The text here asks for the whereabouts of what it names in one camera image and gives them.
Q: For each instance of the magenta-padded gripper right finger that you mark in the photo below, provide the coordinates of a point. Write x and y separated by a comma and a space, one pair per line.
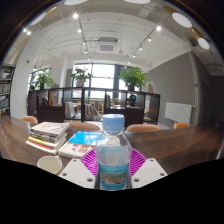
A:
149, 172

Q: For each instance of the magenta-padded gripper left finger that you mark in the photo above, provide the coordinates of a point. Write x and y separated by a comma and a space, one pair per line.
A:
77, 174

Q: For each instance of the clear blue-capped water bottle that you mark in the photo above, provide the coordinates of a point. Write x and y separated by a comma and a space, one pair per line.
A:
113, 161

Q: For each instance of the beige paper cup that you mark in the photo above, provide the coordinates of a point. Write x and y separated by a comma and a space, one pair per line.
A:
50, 164

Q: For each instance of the stack of books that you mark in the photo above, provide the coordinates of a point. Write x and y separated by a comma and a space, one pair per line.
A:
49, 135

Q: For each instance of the dark open shelf unit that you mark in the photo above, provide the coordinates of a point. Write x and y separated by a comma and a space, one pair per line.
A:
50, 113

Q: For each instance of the potted green plant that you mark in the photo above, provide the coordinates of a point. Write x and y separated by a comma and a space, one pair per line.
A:
44, 80
81, 75
133, 76

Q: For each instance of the large window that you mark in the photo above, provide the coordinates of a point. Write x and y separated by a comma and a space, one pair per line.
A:
103, 71

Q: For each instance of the white ceiling air conditioner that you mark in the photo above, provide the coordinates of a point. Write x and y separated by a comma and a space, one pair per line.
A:
107, 45

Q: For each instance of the ceiling lights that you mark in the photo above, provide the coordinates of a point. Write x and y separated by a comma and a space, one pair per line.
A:
181, 19

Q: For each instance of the wall bookshelf with books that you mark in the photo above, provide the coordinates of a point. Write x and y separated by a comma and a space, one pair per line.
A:
5, 90

